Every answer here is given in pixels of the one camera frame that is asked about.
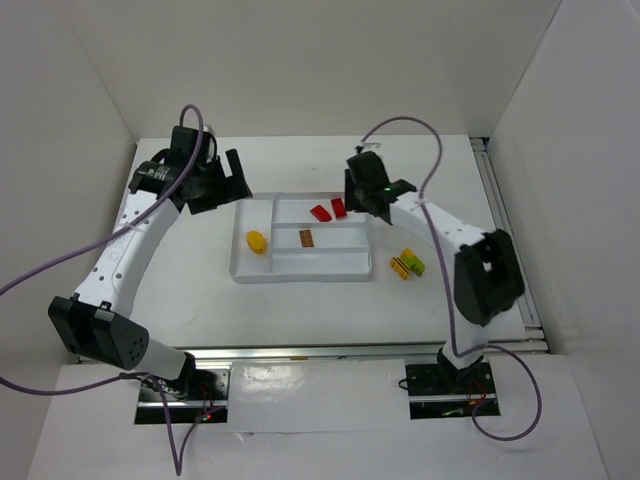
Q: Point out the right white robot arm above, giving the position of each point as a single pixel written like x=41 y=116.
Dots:
x=480 y=268

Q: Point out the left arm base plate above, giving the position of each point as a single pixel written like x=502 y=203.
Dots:
x=208 y=399

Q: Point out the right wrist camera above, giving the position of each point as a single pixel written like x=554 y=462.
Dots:
x=367 y=146

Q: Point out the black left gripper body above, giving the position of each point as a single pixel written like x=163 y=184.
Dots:
x=220 y=185

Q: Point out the white divided sorting tray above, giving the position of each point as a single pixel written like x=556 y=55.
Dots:
x=296 y=237

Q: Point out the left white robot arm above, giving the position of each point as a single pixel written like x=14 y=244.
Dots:
x=94 y=322

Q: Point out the aluminium side rail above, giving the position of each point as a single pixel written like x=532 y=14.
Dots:
x=535 y=335

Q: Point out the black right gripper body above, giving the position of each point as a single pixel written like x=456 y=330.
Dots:
x=357 y=198

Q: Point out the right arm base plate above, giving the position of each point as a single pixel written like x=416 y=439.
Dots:
x=431 y=398

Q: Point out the lime green lego brick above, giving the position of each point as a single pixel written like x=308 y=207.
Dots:
x=413 y=262

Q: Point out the aluminium front rail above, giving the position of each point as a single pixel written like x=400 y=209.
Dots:
x=315 y=352

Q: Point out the yellow rounded lego brick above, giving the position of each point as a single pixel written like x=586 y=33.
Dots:
x=256 y=242

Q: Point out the yellow striped lego brick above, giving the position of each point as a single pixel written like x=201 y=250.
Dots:
x=401 y=269

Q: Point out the red sloped lego brick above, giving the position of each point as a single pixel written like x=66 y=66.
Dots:
x=320 y=214

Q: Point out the brown flat lego plate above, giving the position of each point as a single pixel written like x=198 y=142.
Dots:
x=306 y=238

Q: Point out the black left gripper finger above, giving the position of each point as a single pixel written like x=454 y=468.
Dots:
x=234 y=162
x=213 y=193

